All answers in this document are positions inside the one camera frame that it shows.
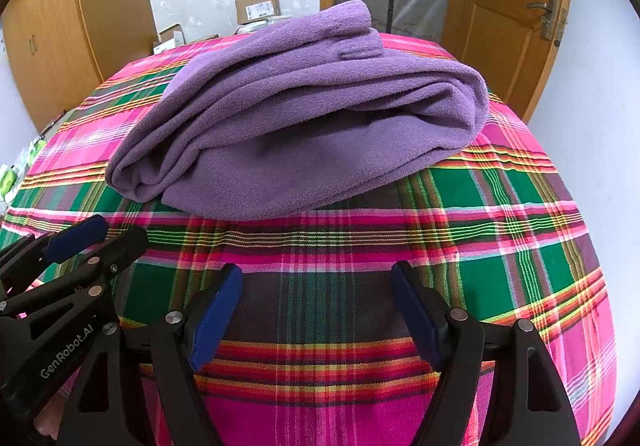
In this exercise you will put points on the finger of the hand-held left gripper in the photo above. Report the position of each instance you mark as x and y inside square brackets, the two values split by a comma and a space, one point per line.
[75, 233]
[117, 251]

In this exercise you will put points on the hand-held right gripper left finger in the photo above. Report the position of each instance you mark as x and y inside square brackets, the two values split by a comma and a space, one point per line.
[215, 316]

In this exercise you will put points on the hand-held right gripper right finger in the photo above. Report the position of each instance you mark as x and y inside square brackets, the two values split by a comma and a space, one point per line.
[420, 321]

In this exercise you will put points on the purple fleece garment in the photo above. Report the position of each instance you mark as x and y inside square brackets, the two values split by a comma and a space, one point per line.
[300, 125]

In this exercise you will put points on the pink green plaid bedsheet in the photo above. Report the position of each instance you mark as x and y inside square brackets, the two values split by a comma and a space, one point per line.
[350, 276]

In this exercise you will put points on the green packets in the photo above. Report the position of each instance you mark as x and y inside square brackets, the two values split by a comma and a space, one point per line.
[9, 181]

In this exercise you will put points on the wooden wardrobe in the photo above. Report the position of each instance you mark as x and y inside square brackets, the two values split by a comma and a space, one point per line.
[75, 25]

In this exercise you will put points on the white carton box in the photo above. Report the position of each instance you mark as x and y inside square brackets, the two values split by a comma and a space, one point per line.
[167, 39]

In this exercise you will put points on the open labelled cardboard box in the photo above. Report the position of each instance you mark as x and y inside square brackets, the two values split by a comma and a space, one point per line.
[257, 5]

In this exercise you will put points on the wooden door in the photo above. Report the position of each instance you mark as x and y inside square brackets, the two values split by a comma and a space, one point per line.
[500, 0]

